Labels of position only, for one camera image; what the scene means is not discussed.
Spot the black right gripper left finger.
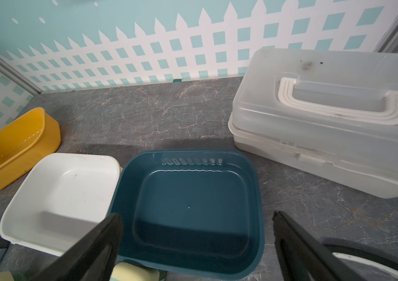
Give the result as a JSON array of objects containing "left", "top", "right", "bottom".
[{"left": 32, "top": 213, "right": 123, "bottom": 281}]

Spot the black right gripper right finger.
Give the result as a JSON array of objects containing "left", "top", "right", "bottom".
[{"left": 273, "top": 211, "right": 364, "bottom": 281}]

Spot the white plastic storage box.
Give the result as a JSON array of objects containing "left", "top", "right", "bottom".
[{"left": 0, "top": 153, "right": 122, "bottom": 256}]

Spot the dark teal storage box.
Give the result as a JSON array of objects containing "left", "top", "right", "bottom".
[{"left": 109, "top": 149, "right": 264, "bottom": 281}]

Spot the yellow plastic storage box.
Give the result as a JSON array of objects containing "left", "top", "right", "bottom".
[{"left": 0, "top": 107, "right": 61, "bottom": 190}]

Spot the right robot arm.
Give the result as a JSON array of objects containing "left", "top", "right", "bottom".
[{"left": 31, "top": 211, "right": 398, "bottom": 281}]

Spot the green pencil sharpener upper right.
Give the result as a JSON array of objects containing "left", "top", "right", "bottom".
[{"left": 110, "top": 262, "right": 160, "bottom": 281}]

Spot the translucent plastic lidded case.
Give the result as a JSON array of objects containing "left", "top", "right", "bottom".
[{"left": 228, "top": 49, "right": 398, "bottom": 199}]

